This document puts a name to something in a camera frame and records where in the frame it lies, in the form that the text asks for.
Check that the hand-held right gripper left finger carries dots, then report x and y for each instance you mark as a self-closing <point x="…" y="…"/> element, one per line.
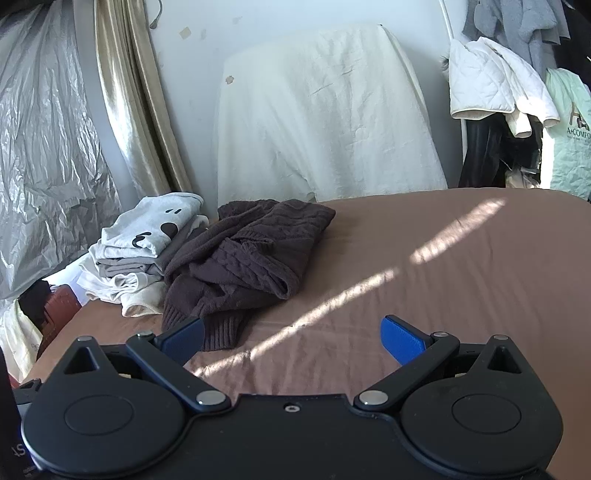
<point x="184" y="339"/>

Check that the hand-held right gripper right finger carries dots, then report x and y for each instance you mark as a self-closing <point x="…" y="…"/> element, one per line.
<point x="401" y="341"/>

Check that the grey hanging clothes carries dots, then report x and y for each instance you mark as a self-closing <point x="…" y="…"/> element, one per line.
<point x="517" y="23"/>

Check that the cream fleece garment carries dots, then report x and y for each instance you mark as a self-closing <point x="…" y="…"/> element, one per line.
<point x="143" y="300"/>

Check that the grey folded garment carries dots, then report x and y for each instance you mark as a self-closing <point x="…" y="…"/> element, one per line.
<point x="129" y="267"/>

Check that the white folded garment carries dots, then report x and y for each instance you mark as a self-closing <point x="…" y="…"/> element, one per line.
<point x="106" y="286"/>

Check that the white plastic bag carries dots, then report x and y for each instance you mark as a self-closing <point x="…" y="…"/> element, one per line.
<point x="18" y="337"/>

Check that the brown leather bag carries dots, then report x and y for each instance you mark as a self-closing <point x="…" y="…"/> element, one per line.
<point x="60" y="314"/>

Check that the black hanging garment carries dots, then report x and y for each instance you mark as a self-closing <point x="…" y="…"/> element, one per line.
<point x="485" y="147"/>

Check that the silver plastic sheet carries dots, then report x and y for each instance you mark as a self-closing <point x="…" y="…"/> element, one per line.
<point x="46" y="138"/>

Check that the gold satin curtain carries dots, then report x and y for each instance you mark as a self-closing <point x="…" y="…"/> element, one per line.
<point x="134" y="92"/>

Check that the mint green bag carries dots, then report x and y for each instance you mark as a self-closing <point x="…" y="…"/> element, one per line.
<point x="570" y="138"/>

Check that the white quilted jacket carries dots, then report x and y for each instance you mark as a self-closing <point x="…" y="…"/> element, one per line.
<point x="485" y="78"/>

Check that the white rack pole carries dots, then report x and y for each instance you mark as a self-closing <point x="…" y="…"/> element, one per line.
<point x="455" y="27"/>

